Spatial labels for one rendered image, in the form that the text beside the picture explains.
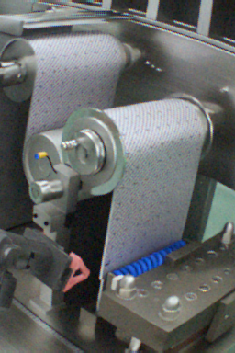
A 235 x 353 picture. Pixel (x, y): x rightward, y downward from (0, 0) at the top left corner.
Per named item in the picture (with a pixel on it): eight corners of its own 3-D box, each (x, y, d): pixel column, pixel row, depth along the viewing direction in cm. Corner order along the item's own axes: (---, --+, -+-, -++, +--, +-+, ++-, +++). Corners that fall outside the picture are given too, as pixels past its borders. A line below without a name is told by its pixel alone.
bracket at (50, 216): (27, 303, 112) (34, 170, 100) (50, 295, 117) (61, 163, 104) (43, 316, 110) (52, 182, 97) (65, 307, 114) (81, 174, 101)
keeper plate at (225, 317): (204, 338, 108) (219, 301, 103) (229, 319, 115) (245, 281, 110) (213, 343, 106) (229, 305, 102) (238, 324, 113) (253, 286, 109)
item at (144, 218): (99, 278, 106) (114, 188, 98) (178, 242, 122) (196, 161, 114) (101, 279, 105) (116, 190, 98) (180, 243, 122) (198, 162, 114)
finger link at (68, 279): (88, 296, 95) (54, 291, 88) (60, 277, 99) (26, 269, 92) (106, 264, 95) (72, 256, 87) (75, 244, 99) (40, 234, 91)
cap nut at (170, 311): (153, 314, 96) (160, 296, 94) (167, 307, 98) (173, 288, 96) (169, 323, 93) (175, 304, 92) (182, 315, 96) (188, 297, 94)
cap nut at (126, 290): (110, 292, 100) (114, 273, 98) (125, 286, 103) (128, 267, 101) (126, 301, 98) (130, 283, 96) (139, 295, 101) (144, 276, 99)
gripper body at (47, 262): (59, 291, 89) (30, 286, 83) (19, 261, 95) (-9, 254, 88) (75, 257, 88) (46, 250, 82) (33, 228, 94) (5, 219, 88)
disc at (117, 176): (56, 174, 106) (67, 96, 100) (58, 173, 107) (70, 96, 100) (116, 210, 98) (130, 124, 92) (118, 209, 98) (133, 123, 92)
